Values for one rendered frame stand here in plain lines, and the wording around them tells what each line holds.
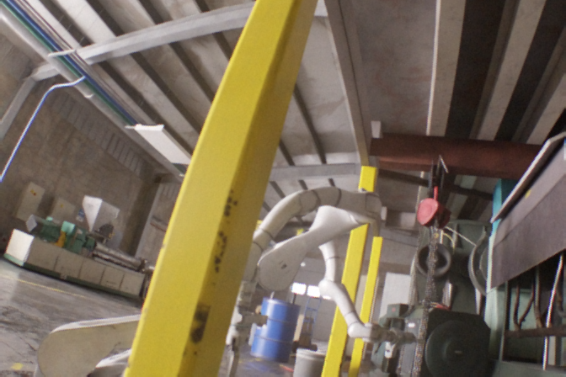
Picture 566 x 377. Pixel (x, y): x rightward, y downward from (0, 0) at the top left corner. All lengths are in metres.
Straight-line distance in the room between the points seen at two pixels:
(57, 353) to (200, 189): 0.95
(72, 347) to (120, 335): 0.16
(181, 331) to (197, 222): 0.15
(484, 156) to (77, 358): 2.25
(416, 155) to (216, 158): 1.81
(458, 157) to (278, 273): 1.36
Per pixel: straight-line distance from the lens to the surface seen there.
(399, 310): 2.35
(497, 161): 2.30
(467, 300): 3.06
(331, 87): 8.24
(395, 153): 2.24
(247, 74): 0.61
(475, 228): 3.20
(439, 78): 1.83
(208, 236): 0.49
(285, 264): 1.39
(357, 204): 1.38
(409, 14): 1.81
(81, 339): 1.32
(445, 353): 2.06
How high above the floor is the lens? 0.65
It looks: 24 degrees up
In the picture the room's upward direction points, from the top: 14 degrees clockwise
